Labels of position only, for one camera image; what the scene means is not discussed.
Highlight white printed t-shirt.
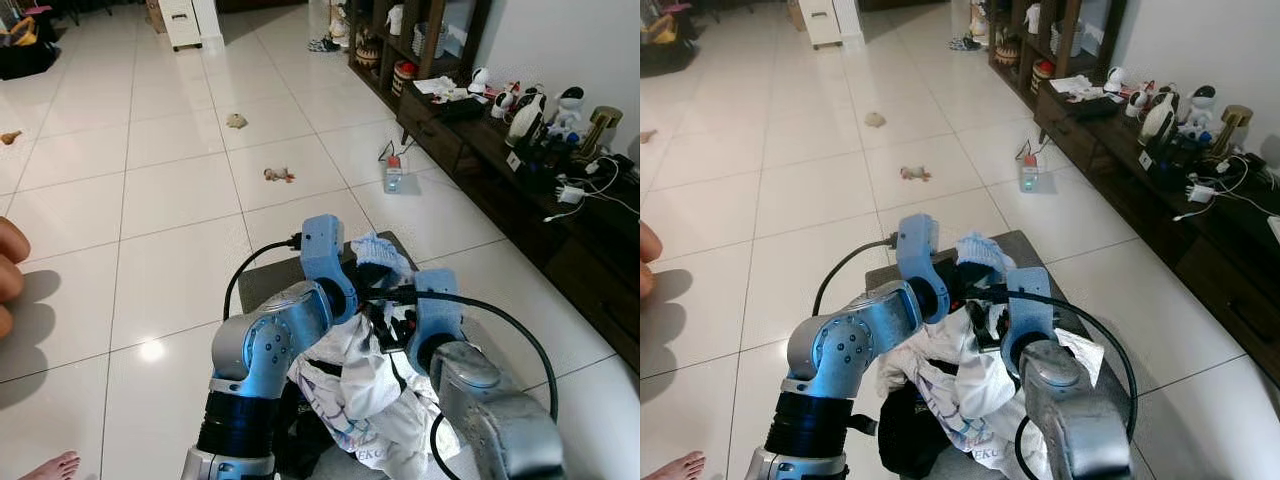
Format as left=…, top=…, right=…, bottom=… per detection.
left=287, top=312, right=463, bottom=480
left=876, top=303, right=1106, bottom=480

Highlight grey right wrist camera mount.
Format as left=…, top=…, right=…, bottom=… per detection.
left=413, top=267, right=467, bottom=373
left=1003, top=265, right=1056, bottom=373

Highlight gold table lamp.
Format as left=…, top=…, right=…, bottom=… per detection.
left=1215, top=103, right=1256, bottom=156
left=588, top=105, right=625, bottom=156

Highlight person bare foot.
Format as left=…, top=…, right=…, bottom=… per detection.
left=20, top=450, right=83, bottom=480
left=643, top=450, right=708, bottom=480

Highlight white robot toy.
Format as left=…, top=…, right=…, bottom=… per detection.
left=552, top=85, right=589, bottom=139
left=1183, top=83, right=1219, bottom=136

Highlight black bag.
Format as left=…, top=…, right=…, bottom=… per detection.
left=640, top=5, right=701, bottom=79
left=0, top=5, right=63, bottom=81

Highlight dark wood tv console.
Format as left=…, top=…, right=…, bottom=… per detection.
left=1035, top=85, right=1280, bottom=386
left=395, top=85, right=640, bottom=373

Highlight crumpled black garment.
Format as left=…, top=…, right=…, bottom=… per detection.
left=876, top=383, right=963, bottom=479
left=272, top=382, right=339, bottom=479

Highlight white cabinet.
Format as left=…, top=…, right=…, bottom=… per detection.
left=158, top=0, right=223, bottom=51
left=797, top=0, right=863, bottom=49

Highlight white black steam iron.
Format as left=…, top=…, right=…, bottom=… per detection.
left=1140, top=90, right=1181, bottom=146
left=505, top=90, right=548, bottom=149

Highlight dark wood shelf unit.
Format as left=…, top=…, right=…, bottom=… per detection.
left=985, top=0, right=1129, bottom=111
left=345, top=0, right=493, bottom=113

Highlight grey fabric ottoman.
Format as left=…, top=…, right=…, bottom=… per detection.
left=237, top=230, right=476, bottom=480
left=865, top=228, right=1131, bottom=480

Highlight person hand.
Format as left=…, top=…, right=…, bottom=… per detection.
left=0, top=218, right=31, bottom=341
left=640, top=224, right=664, bottom=299

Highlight white papers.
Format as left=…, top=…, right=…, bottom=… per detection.
left=1050, top=75, right=1106, bottom=103
left=413, top=75, right=473, bottom=104

